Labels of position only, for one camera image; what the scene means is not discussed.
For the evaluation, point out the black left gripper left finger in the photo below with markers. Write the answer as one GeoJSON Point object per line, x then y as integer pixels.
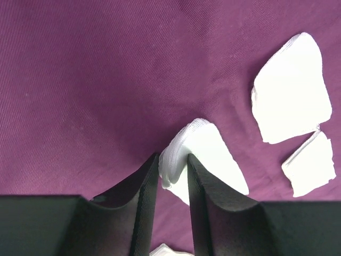
{"type": "Point", "coordinates": [118, 221]}

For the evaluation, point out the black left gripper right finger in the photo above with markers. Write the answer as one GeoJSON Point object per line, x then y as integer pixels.
{"type": "Point", "coordinates": [226, 222]}

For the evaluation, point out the white gauze pad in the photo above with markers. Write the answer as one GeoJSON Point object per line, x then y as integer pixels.
{"type": "Point", "coordinates": [203, 139]}
{"type": "Point", "coordinates": [164, 250]}
{"type": "Point", "coordinates": [289, 97]}
{"type": "Point", "coordinates": [311, 165]}

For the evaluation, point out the purple cloth drape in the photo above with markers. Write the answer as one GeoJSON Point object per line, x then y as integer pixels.
{"type": "Point", "coordinates": [91, 89]}

